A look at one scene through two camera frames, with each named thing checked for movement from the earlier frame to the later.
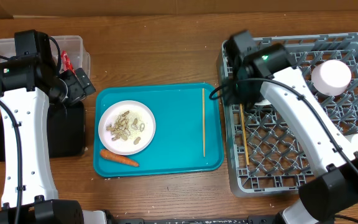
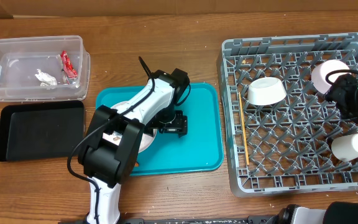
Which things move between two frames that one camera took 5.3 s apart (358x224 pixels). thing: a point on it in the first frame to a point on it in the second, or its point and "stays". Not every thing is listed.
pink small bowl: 330,77 stays
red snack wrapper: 67,65 stays
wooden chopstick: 247,154 stays
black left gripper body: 76,89 to 169,120
